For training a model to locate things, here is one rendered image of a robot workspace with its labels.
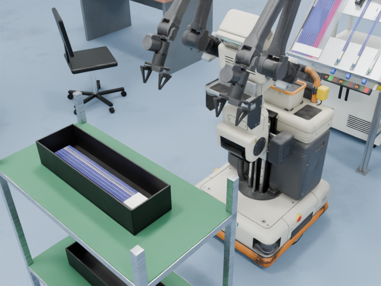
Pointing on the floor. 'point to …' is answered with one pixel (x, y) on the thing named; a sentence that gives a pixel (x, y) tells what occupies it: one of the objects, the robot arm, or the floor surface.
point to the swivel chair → (88, 64)
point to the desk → (108, 10)
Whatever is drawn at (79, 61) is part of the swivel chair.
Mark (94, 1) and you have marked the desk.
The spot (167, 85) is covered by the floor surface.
